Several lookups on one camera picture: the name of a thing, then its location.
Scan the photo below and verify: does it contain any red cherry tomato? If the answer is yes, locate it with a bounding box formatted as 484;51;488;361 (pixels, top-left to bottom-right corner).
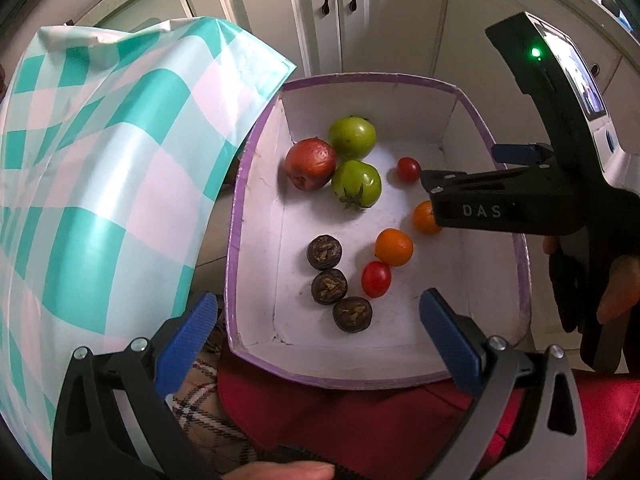
361;261;392;299
396;157;422;182

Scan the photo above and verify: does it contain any white box with purple rim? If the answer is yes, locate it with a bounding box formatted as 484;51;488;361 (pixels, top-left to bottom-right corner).
224;73;532;390

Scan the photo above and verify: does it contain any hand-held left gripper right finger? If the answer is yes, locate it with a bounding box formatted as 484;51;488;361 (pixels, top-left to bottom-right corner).
418;288;589;480

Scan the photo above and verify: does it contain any teal and white checkered tablecloth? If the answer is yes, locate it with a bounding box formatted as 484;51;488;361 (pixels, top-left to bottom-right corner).
0;16;298;480

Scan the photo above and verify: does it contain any reddish brown round fruit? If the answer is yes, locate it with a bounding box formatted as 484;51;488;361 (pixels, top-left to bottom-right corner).
285;137;337;192

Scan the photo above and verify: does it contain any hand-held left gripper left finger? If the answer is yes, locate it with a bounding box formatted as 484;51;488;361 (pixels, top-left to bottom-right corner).
51;292;222;480

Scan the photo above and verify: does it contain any red cloth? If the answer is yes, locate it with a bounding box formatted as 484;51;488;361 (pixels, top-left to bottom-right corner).
217;347;640;480

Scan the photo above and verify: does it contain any dark brown walnut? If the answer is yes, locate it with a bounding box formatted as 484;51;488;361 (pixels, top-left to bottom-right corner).
306;234;344;271
333;296;373;334
311;268;349;305

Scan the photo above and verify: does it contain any person's right hand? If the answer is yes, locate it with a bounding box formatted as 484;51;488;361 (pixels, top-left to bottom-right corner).
542;236;640;325

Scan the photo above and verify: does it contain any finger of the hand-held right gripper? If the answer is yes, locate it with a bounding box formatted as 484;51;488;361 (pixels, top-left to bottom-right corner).
420;169;583;237
491;143;556;167

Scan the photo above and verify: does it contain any white cabinet door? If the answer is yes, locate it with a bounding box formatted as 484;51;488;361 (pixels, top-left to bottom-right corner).
334;0;453;77
178;0;347;83

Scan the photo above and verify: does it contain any green tomato with stem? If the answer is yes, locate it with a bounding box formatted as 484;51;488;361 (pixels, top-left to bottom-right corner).
330;159;383;212

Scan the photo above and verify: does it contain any small orange kumquat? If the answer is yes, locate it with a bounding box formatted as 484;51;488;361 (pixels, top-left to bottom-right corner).
411;200;444;235
375;228;414;267

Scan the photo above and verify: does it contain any person's left hand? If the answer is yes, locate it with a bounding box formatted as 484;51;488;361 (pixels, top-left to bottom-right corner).
231;461;337;480

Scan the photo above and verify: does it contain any brown plaid cloth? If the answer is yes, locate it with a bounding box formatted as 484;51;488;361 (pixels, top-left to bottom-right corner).
171;322;260;480

